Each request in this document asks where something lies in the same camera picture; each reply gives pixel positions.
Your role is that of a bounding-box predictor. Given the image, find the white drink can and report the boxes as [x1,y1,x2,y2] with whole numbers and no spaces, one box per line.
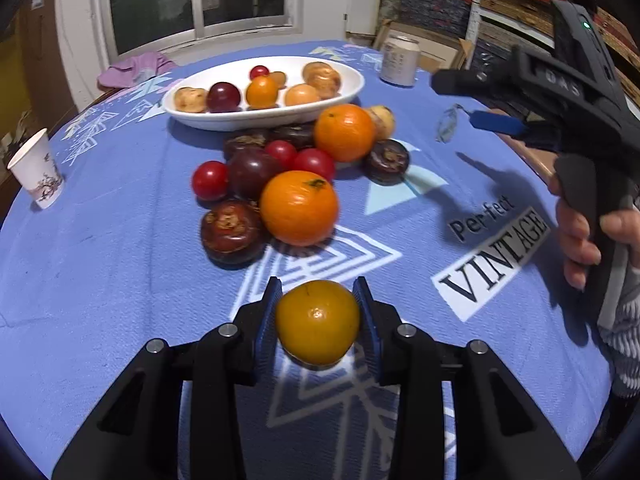
[380,35,421,86]

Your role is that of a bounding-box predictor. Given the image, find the dark brown mangosteen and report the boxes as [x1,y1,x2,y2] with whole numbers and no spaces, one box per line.
[223,130,273,161]
[363,139,411,187]
[200,198,268,265]
[270,122,317,151]

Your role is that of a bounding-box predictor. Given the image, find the blue printed tablecloth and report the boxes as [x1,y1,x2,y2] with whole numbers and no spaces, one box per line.
[0,40,616,480]

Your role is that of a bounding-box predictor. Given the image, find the bright orange tangerine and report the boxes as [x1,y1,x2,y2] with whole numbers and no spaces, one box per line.
[314,103,376,163]
[259,170,340,247]

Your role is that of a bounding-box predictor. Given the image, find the person's right hand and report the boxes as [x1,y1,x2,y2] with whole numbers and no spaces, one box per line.
[555,195,640,292]

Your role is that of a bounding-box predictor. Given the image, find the yellow-orange mandarin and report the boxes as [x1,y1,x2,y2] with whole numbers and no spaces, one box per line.
[275,280,361,366]
[245,75,280,109]

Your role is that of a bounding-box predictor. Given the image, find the wooden glass-door cabinet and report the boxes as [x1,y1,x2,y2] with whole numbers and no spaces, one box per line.
[0,0,81,171]

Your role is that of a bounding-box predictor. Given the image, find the large oblong tan fruit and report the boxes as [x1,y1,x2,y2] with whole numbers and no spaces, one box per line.
[302,61,342,101]

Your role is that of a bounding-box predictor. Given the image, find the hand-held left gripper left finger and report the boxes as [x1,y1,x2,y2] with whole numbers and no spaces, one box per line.
[52,276,285,480]

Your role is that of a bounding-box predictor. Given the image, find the white oval plate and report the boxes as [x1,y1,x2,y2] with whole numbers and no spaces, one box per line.
[161,55,366,132]

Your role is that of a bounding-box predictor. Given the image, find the pale orange round fruit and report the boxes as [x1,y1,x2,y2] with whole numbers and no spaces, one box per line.
[284,83,321,107]

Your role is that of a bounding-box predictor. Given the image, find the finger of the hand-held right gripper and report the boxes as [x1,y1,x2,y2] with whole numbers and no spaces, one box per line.
[472,111,562,151]
[431,67,522,102]

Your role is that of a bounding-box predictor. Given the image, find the dark purple plum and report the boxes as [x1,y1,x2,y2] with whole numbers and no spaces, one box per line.
[228,149,283,202]
[206,81,242,113]

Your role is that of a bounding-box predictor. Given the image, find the purple garment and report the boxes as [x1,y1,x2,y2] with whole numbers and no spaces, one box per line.
[96,52,176,88]

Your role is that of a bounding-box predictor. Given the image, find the white printed paper cup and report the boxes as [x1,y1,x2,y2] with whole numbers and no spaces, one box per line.
[7,128,65,209]

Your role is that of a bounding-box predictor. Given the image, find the cardboard box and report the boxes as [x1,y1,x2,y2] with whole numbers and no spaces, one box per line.
[375,20,473,68]

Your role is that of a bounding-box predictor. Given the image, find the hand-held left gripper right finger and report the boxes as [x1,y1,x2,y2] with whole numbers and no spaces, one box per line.
[351,276,583,480]

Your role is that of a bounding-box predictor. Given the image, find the tan spotted round fruit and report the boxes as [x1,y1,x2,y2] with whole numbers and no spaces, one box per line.
[366,105,396,141]
[174,87,208,114]

